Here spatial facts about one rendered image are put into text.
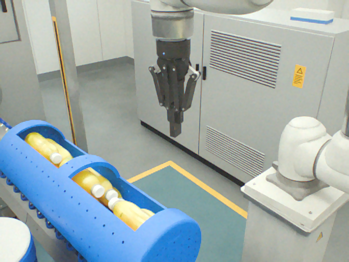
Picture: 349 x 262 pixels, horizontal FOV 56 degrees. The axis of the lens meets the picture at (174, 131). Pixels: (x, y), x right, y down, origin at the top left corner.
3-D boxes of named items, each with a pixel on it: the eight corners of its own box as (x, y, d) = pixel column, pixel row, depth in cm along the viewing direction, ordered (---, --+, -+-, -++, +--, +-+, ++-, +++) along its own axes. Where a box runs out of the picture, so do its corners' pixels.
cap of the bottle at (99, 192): (98, 196, 112) (101, 198, 111) (89, 194, 109) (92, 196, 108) (103, 185, 112) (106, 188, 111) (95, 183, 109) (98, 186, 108)
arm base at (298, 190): (289, 160, 147) (290, 149, 144) (332, 185, 129) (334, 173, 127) (257, 174, 139) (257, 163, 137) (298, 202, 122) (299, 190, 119)
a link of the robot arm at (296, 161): (293, 155, 140) (298, 107, 131) (334, 172, 127) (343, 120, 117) (268, 169, 132) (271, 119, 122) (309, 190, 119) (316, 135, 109)
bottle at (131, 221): (160, 249, 95) (119, 216, 107) (171, 226, 95) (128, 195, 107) (144, 250, 89) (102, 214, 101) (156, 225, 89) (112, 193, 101)
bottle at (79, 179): (69, 177, 125) (99, 201, 113) (54, 172, 119) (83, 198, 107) (79, 160, 126) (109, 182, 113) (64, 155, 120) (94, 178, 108)
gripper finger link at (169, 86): (167, 65, 73) (161, 64, 73) (168, 112, 78) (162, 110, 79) (176, 61, 76) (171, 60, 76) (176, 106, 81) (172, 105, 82)
